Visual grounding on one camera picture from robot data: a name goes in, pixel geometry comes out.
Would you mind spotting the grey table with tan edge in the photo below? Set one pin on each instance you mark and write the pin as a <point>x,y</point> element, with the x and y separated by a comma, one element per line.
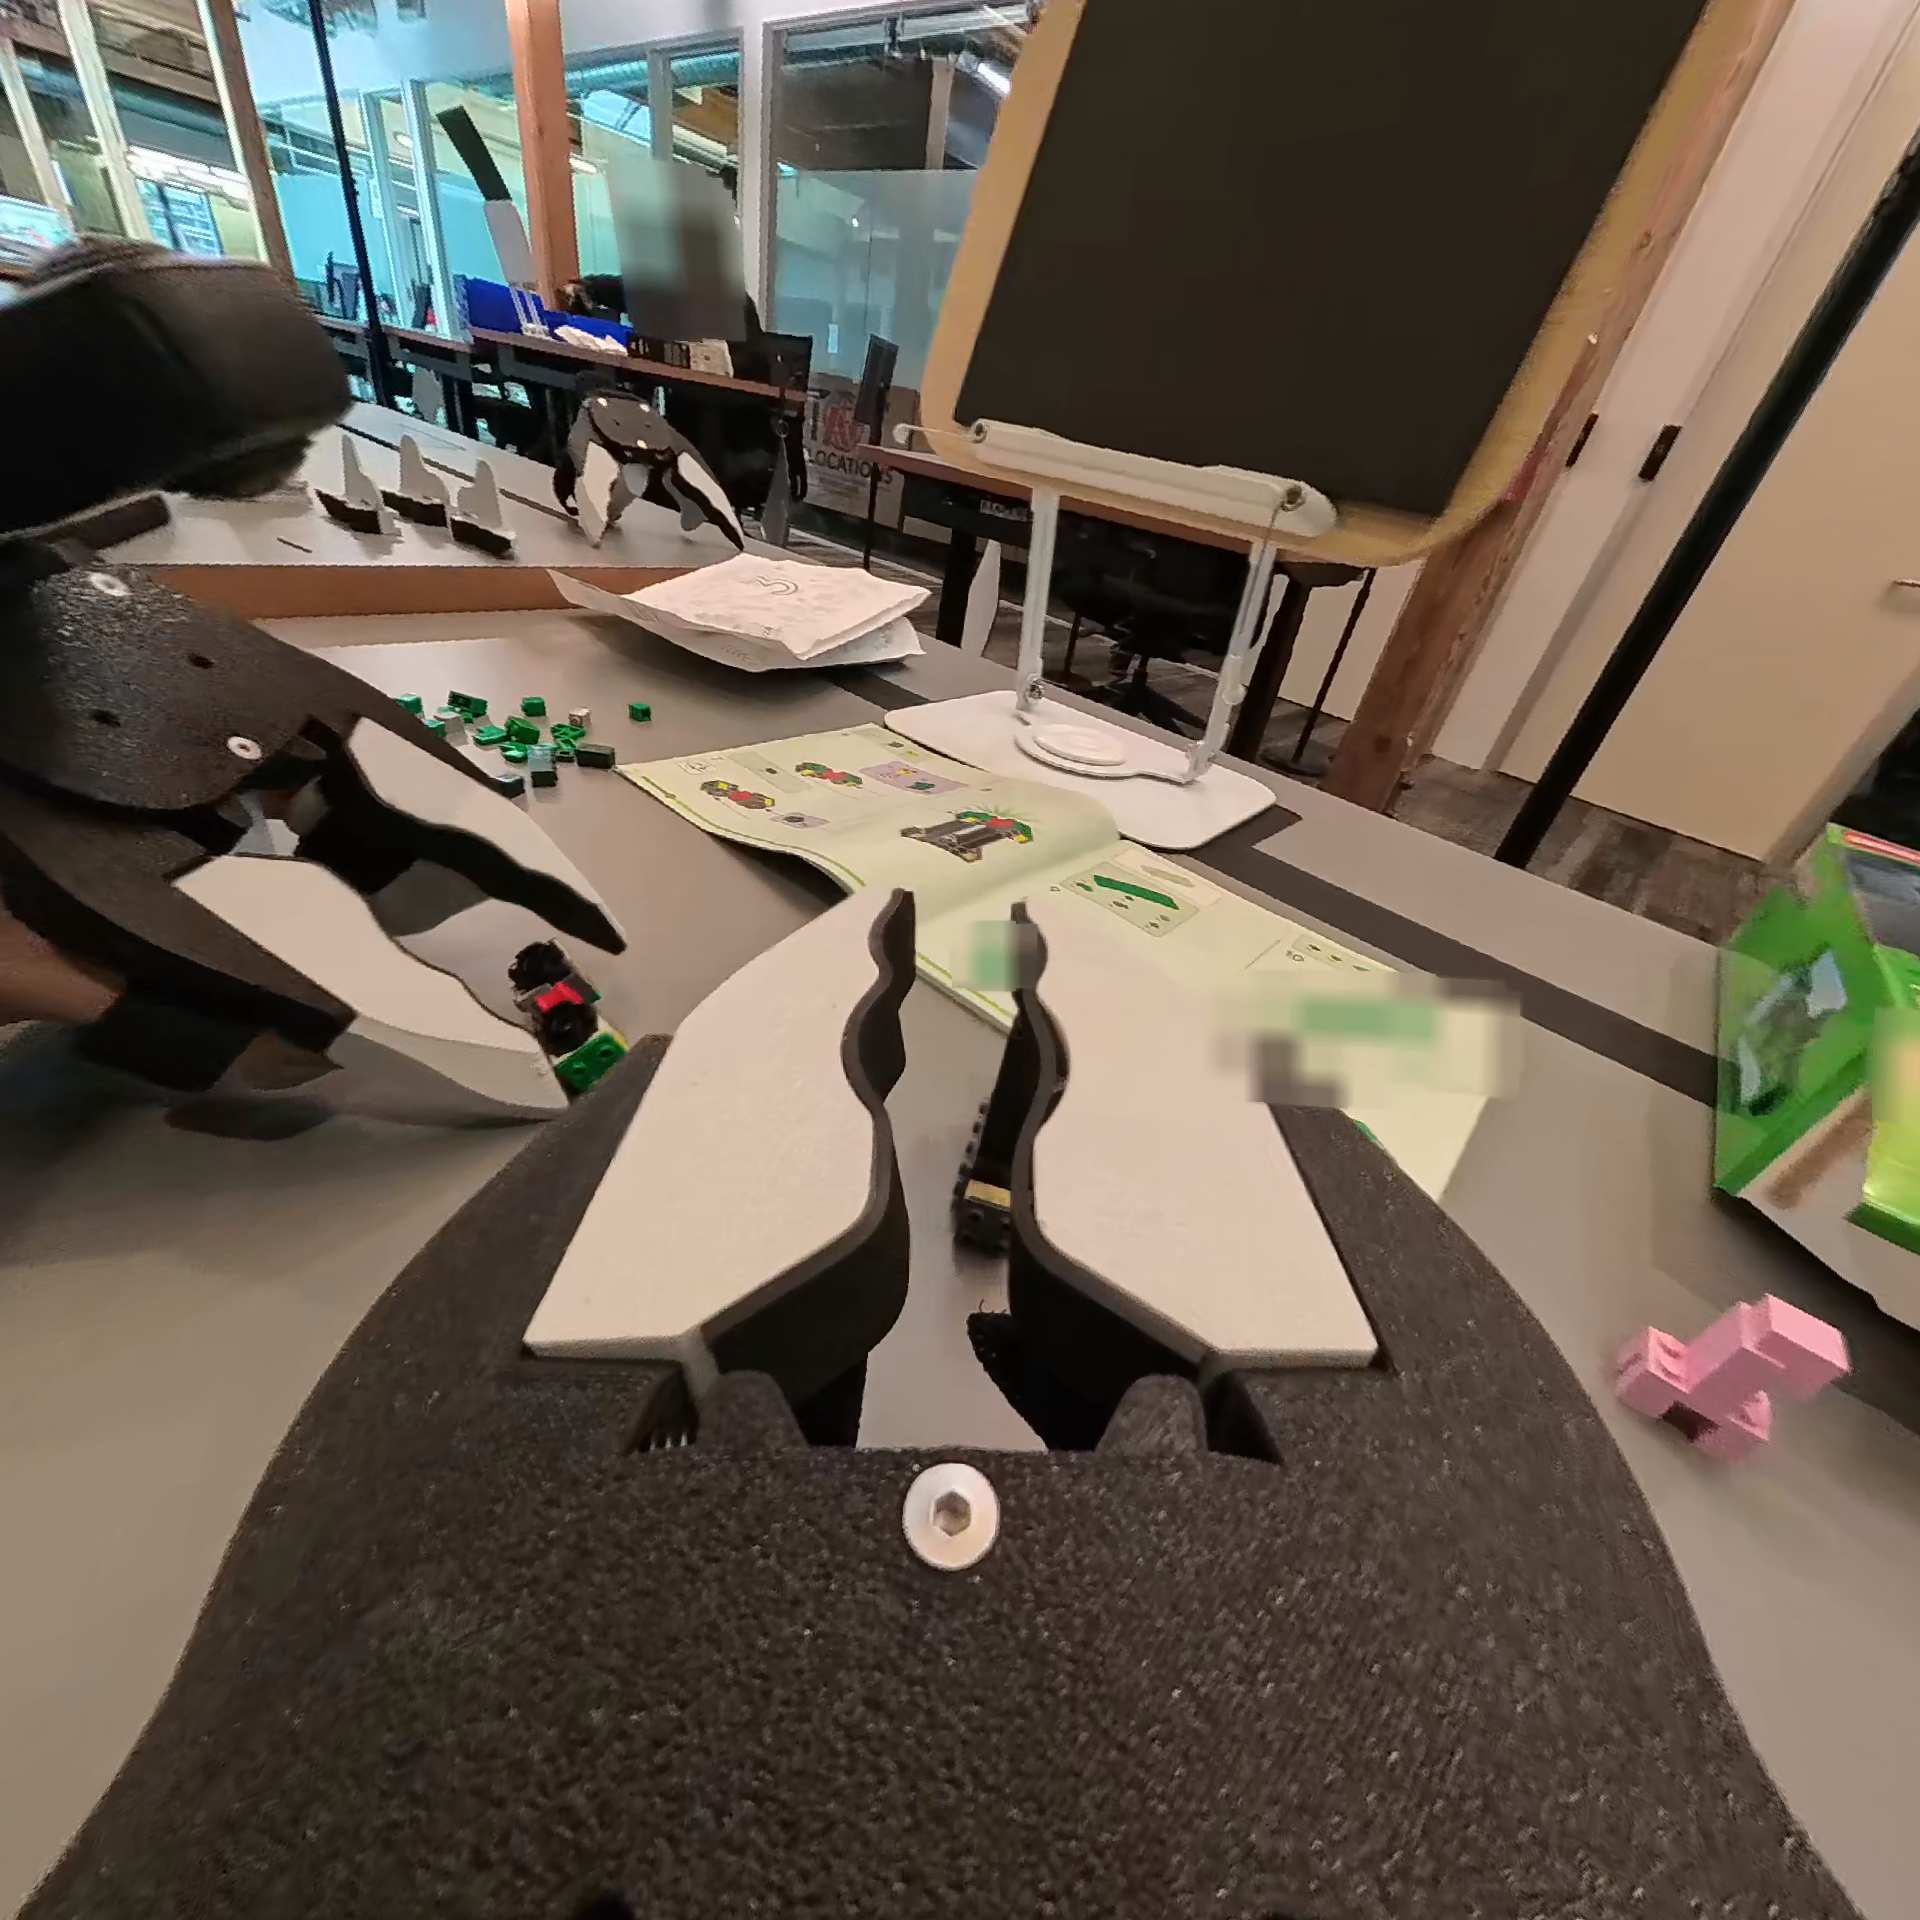
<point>451,580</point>

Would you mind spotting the green cardboard toy box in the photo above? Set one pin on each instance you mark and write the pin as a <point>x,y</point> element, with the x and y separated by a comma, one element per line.
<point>1800,1036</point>

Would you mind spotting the folded white paper sheets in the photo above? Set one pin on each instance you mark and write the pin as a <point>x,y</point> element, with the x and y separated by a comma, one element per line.
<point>764,610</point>

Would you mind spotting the blue storage bin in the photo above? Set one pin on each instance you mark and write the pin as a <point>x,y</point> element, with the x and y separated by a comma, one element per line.
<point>503,300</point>

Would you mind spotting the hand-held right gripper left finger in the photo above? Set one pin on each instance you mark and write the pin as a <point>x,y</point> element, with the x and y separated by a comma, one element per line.
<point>751,1141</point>

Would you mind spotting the green red black brick assembly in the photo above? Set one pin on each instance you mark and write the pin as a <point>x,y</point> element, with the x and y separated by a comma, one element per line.
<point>570,1036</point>

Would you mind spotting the thin black pole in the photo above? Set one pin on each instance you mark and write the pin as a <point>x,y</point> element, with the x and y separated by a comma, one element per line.
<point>349,226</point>

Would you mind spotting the grey desk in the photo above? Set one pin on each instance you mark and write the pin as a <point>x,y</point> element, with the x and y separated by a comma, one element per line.
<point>226,1349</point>

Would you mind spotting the thick wooden post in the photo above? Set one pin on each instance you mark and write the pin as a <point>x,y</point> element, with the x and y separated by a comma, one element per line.
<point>1464,662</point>

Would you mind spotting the white tablet stand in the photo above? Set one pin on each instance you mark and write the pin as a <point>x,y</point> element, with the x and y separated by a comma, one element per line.
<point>1109,758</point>

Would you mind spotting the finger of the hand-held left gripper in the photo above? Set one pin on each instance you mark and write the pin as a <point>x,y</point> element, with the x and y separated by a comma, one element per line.
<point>360,961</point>
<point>480,826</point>

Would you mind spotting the slim wooden post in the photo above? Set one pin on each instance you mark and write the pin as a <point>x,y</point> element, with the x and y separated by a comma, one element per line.
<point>540,150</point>

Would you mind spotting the green building instruction booklet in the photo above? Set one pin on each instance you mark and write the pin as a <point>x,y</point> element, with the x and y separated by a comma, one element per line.
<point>1050,841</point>

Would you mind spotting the black office chair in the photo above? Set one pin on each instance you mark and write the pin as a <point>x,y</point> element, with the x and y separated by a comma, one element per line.
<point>1156,617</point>

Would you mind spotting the black board with wooden frame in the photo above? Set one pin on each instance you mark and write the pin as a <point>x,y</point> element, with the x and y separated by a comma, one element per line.
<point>1291,254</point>

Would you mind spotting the pink brick pig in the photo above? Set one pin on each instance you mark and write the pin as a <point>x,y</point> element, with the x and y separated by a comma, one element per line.
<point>1724,1372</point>

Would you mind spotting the printed cardboard box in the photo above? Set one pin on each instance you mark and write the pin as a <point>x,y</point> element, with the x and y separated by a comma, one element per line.
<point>856,452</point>

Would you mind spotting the dark wooden long table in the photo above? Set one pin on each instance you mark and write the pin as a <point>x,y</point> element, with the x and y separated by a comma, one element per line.
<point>510,342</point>

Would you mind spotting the black tripod pole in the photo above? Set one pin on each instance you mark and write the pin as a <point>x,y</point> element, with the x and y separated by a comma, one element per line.
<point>1695,538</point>

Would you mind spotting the black brick frame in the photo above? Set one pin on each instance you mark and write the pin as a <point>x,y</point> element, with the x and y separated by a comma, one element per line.
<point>983,1186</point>

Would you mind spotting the idle black gripper head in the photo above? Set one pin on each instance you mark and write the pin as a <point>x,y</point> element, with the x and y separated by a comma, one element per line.
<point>638,452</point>

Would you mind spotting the pile of small green bricks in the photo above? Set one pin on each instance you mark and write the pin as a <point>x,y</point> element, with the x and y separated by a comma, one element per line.
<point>517,732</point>

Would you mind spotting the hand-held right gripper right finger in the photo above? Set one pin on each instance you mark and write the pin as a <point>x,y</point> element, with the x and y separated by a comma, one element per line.
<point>1184,1186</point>

